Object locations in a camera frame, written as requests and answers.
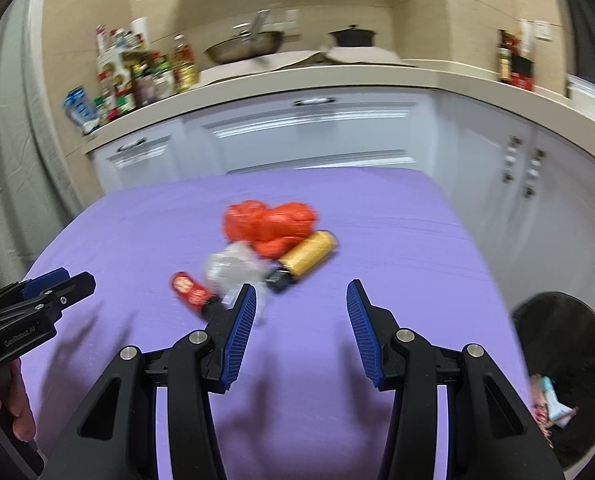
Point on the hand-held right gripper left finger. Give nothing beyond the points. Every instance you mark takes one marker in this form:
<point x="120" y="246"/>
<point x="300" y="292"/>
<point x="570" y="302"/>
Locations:
<point x="240" y="335"/>

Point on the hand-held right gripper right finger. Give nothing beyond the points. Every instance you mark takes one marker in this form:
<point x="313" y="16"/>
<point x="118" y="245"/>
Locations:
<point x="365" y="335"/>

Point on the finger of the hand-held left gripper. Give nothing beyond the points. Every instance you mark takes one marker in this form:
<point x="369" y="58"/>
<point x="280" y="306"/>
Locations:
<point x="72" y="289"/>
<point x="47" y="281"/>

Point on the red snack can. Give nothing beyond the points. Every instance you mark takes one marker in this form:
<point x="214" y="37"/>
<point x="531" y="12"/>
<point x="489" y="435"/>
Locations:
<point x="190" y="292"/>

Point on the clear plastic wrap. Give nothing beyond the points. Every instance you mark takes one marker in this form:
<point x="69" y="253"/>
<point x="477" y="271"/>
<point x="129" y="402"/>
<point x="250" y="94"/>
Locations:
<point x="232" y="267"/>

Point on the yellow bottle with black cap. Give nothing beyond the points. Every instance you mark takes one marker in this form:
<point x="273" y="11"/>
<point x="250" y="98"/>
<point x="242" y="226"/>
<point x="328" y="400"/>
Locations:
<point x="305" y="255"/>

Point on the red plastic bag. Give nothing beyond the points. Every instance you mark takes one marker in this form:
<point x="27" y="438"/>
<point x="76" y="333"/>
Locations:
<point x="267" y="227"/>

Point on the red patterned wrapper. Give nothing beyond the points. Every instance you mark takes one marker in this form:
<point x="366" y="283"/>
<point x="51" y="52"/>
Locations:
<point x="540" y="415"/>

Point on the white tube with teal cap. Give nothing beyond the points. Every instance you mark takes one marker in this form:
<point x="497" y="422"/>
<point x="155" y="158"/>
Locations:
<point x="552" y="395"/>

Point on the black round bin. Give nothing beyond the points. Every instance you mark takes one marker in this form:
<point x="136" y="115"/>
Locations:
<point x="567" y="340"/>

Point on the person's left hand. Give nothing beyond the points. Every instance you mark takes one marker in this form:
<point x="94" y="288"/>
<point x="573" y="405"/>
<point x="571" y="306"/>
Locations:
<point x="19" y="405"/>

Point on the purple tablecloth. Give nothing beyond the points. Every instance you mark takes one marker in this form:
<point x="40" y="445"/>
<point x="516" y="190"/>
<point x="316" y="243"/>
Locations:
<point x="377" y="240"/>

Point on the grey curtain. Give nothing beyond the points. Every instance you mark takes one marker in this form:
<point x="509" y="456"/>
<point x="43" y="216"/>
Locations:
<point x="12" y="135"/>

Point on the blue snack packet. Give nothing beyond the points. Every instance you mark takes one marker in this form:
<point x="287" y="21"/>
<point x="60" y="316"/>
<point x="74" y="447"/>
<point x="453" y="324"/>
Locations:
<point x="79" y="110"/>

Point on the white kitchen cabinet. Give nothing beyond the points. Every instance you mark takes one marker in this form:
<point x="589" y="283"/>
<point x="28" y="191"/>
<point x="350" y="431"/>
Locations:
<point x="327" y="130"/>

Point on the row of condiment bottles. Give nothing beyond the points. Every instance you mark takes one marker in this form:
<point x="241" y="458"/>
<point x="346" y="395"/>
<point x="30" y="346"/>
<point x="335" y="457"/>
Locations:
<point x="132" y="80"/>

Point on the cooking oil bottle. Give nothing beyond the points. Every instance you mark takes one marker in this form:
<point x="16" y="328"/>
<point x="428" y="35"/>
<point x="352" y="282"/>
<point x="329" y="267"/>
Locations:
<point x="185" y="67"/>

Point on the beige stove cover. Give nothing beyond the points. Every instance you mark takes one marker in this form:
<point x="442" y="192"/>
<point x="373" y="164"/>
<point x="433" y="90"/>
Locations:
<point x="297" y="62"/>

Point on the steel wok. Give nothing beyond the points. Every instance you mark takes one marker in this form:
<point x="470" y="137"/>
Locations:
<point x="242" y="50"/>

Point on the black cooking pot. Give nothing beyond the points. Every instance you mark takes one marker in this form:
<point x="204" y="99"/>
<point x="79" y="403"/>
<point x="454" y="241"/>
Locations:
<point x="352" y="37"/>

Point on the dark sauce bottle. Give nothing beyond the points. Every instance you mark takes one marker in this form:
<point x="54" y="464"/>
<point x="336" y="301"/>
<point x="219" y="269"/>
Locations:
<point x="505" y="60"/>

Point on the white plastic container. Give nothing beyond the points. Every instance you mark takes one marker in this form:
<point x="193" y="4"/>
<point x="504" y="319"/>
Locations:
<point x="590" y="100"/>

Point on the white wall socket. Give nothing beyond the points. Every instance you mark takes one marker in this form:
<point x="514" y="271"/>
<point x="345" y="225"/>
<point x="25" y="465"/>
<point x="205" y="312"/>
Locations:
<point x="543" y="30"/>

